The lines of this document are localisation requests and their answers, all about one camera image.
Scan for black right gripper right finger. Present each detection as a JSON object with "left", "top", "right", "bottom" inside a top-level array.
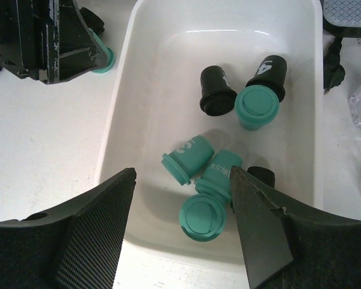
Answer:
[{"left": 230, "top": 166, "right": 361, "bottom": 288}]

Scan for teal coffee capsule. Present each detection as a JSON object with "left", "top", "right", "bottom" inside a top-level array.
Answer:
[
  {"left": 235, "top": 85, "right": 280, "bottom": 131},
  {"left": 90, "top": 28, "right": 116, "bottom": 74},
  {"left": 161, "top": 135, "right": 215, "bottom": 185},
  {"left": 179, "top": 194, "right": 226, "bottom": 242},
  {"left": 194, "top": 149, "right": 242, "bottom": 205}
]

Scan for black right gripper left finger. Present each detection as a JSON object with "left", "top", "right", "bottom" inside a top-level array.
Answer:
[{"left": 0, "top": 168, "right": 137, "bottom": 288}]

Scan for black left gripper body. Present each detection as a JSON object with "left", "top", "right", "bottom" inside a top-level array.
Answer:
[{"left": 0, "top": 1, "right": 105, "bottom": 85}]

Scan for black coffee capsule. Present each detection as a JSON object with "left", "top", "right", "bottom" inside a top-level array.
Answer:
[
  {"left": 200, "top": 66, "right": 237, "bottom": 117},
  {"left": 247, "top": 166, "right": 276, "bottom": 190},
  {"left": 246, "top": 55, "right": 288, "bottom": 102}
]

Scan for white storage basket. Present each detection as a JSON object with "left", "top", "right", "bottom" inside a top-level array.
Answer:
[{"left": 96, "top": 1, "right": 323, "bottom": 273}]

